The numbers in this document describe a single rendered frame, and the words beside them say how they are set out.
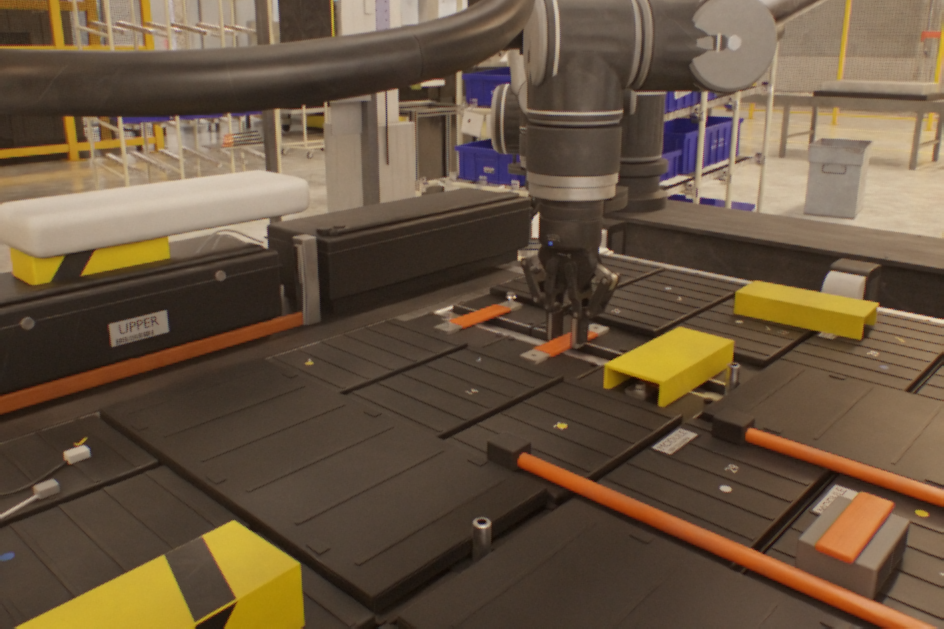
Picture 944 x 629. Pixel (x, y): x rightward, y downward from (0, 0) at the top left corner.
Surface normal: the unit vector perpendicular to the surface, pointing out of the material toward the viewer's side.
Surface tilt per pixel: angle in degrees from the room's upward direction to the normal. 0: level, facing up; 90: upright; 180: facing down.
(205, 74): 81
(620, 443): 0
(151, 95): 118
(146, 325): 90
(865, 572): 90
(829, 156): 90
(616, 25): 73
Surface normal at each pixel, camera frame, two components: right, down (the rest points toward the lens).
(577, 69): -0.11, 0.27
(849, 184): -0.52, 0.23
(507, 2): 0.34, -0.61
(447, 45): 0.66, -0.08
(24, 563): 0.00, -0.96
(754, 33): 0.11, 0.27
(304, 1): 0.73, 0.18
